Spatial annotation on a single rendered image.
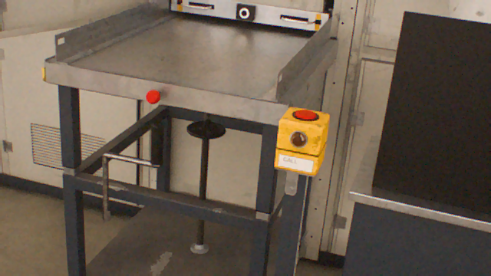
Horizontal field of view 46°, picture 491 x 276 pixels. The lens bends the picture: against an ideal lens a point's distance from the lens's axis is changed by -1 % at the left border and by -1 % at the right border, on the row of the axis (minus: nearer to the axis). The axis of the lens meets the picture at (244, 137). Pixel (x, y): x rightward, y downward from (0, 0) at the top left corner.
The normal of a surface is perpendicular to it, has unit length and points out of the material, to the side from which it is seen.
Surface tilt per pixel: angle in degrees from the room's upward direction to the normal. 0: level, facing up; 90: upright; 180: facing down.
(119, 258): 0
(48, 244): 0
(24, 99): 90
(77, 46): 90
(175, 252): 0
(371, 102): 90
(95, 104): 90
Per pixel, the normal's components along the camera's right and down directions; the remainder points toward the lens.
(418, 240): -0.33, 0.35
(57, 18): 0.78, 0.30
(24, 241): 0.07, -0.91
